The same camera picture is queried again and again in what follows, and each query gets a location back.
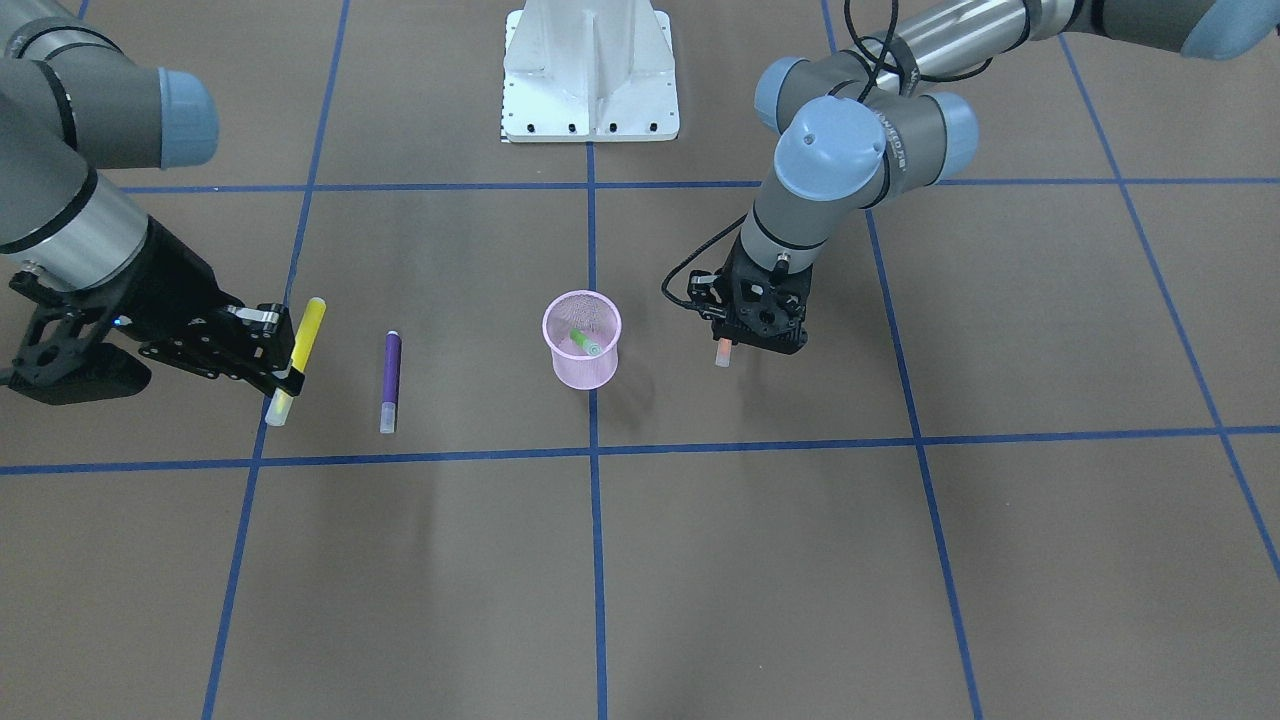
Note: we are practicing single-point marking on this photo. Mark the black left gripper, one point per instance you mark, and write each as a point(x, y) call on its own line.
point(705, 291)

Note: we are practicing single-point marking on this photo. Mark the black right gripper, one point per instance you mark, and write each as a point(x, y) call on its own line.
point(172, 277)

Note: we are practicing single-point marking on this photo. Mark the orange highlighter pen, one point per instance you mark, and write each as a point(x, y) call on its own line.
point(724, 348)

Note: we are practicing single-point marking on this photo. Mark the yellow highlighter pen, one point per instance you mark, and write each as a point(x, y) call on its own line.
point(304, 341)

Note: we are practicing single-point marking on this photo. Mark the purple highlighter pen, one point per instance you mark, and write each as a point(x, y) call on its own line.
point(390, 378)

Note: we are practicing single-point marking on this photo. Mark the green highlighter pen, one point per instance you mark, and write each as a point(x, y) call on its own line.
point(585, 343)

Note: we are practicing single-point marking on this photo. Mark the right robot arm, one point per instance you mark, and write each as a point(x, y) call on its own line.
point(74, 105)

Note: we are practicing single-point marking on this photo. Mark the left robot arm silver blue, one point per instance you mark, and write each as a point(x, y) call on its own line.
point(868, 123)

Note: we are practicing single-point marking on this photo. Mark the pink mesh pen holder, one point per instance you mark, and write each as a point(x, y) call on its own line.
point(582, 329)

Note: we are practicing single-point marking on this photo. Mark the brown paper table mat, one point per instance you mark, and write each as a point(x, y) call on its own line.
point(1026, 467)

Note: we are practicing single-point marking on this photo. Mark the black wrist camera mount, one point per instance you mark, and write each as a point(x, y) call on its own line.
point(63, 357)
point(705, 292)

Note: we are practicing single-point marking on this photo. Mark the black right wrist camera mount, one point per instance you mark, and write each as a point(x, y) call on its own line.
point(63, 357)

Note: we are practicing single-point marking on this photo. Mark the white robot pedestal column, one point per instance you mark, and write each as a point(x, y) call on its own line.
point(589, 72)

